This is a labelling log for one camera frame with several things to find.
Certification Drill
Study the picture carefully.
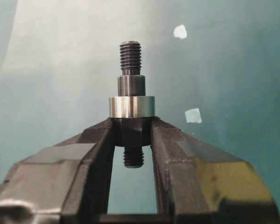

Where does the dark threaded steel shaft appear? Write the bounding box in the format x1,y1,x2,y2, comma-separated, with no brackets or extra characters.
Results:
112,41,151,168

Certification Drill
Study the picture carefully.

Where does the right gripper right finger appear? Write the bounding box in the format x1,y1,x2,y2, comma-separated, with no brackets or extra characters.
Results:
143,117,280,224

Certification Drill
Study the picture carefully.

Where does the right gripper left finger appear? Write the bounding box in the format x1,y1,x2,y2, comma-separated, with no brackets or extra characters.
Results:
0,119,115,224

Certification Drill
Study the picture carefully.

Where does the shiny steel washer ring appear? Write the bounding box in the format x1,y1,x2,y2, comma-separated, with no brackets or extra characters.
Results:
108,95,156,119

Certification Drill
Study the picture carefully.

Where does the small white tape scrap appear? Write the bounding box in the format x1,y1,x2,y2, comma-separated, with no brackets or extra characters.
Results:
173,24,188,39

